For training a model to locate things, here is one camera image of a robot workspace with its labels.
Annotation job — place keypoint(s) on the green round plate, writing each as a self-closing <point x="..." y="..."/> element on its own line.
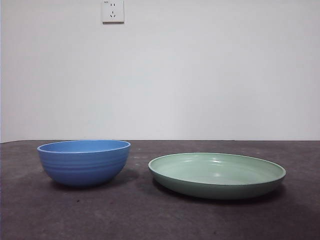
<point x="215" y="187"/>

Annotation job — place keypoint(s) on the white wall socket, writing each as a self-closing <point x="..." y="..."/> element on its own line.
<point x="113" y="12"/>

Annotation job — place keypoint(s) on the blue ribbed bowl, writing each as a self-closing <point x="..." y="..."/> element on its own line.
<point x="82" y="167"/>

